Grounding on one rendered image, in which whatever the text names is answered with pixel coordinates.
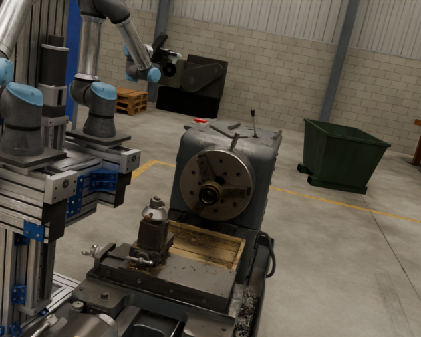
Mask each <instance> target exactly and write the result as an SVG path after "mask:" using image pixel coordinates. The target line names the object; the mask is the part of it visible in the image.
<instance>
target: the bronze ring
mask: <svg viewBox="0 0 421 337"><path fill-rule="evenodd" d="M207 191H210V192H212V193H213V194H214V195H210V194H209V193H208V192H207ZM222 195H223V190H222V188H221V186H220V185H219V184H218V183H216V182H214V181H207V182H205V183H204V184H203V185H202V186H201V188H200V193H199V199H200V201H201V203H203V204H204V205H214V204H215V203H216V202H217V201H219V200H220V199H221V197H222Z"/></svg>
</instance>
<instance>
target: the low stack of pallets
mask: <svg viewBox="0 0 421 337"><path fill-rule="evenodd" d="M115 88H116V90H117V94H116V95H117V98H116V105H115V112H119V111H122V110H127V111H128V115H129V116H134V115H136V114H139V113H141V112H143V111H145V110H147V109H146V107H147V103H148V95H149V92H143V91H140V92H139V91H138V90H133V89H129V88H121V87H119V86H116V87H115ZM142 95H144V96H143V97H142ZM141 102H142V103H141ZM141 107H142V109H140V108H141ZM133 110H134V111H133Z"/></svg>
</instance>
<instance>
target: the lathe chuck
mask: <svg viewBox="0 0 421 337"><path fill-rule="evenodd" d="M229 149H230V148H227V147H223V146H214V147H210V148H206V149H204V150H202V151H200V152H199V153H198V154H196V155H195V156H194V157H192V158H191V159H190V160H189V161H188V162H187V164H186V166H185V167H184V169H183V171H182V175H181V179H180V188H181V192H182V196H183V198H184V200H185V202H186V204H187V205H188V206H189V207H190V208H191V209H193V208H194V206H195V205H196V204H197V203H198V201H199V193H200V188H201V186H202V185H203V182H202V180H201V179H202V176H201V174H200V168H199V166H198V163H197V160H198V159H199V158H198V155H199V154H202V153H204V152H206V155H207V157H208V160H209V162H210V164H211V166H212V168H213V170H214V173H215V175H216V176H218V177H221V178H222V179H223V180H224V181H225V183H226V184H231V185H239V186H244V187H251V195H250V196H248V195H247V196H246V197H245V198H241V197H234V198H231V197H226V198H222V197H221V199H220V200H219V201H217V202H216V203H215V204H214V205H207V206H206V207H205V208H204V209H203V210H202V212H201V213H200V215H199V216H201V217H203V218H205V219H209V220H212V221H225V220H228V219H232V218H233V217H236V216H237V215H239V214H240V213H241V212H242V211H243V210H244V209H245V208H246V206H247V205H248V204H249V201H250V199H251V197H252V194H253V191H254V188H255V177H254V173H253V170H252V168H251V165H250V164H249V162H248V161H247V159H246V158H245V157H244V156H243V155H241V154H240V153H239V152H237V151H235V150H233V152H234V153H233V152H229V151H228V150H229Z"/></svg>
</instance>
